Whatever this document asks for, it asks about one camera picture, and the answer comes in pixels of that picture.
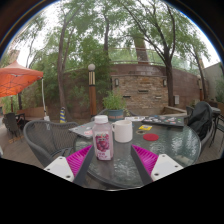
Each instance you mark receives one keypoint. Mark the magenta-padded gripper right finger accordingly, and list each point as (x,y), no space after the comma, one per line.
(146,159)

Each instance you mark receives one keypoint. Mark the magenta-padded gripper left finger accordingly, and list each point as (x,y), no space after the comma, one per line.
(79,160)

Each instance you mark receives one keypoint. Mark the purple juice bottle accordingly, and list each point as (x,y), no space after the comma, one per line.
(102,140)

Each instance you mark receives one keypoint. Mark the flat round red coaster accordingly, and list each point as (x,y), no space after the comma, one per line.
(151,137)

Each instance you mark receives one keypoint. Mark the silver laptop with stickers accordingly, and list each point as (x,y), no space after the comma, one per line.
(83,130)

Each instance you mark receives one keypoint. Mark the yellow card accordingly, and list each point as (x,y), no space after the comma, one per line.
(145,127)

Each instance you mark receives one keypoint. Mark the white mug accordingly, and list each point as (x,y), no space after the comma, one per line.
(123,131)

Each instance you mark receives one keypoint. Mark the black laptop with stickers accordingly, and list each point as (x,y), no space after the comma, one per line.
(163,120)

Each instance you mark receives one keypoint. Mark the white paper sheet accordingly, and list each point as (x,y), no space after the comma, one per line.
(133,118)

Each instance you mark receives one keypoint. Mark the blue yellow striped cone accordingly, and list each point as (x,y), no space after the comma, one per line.
(62,116)

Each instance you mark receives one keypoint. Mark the potted green plant, blue pot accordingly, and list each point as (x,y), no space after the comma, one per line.
(115,101)

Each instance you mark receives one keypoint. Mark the wooden bench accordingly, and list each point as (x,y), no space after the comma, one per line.
(33,111)

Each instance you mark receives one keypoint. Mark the group of dark chairs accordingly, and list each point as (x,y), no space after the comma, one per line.
(12,124)

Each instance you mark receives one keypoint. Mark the orange canopy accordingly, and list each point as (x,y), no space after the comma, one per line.
(16,78)

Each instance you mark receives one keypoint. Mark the grey wall box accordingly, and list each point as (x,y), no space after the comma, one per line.
(176,99)

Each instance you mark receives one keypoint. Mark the wall lamp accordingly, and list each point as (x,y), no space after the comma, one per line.
(116,82)
(164,82)

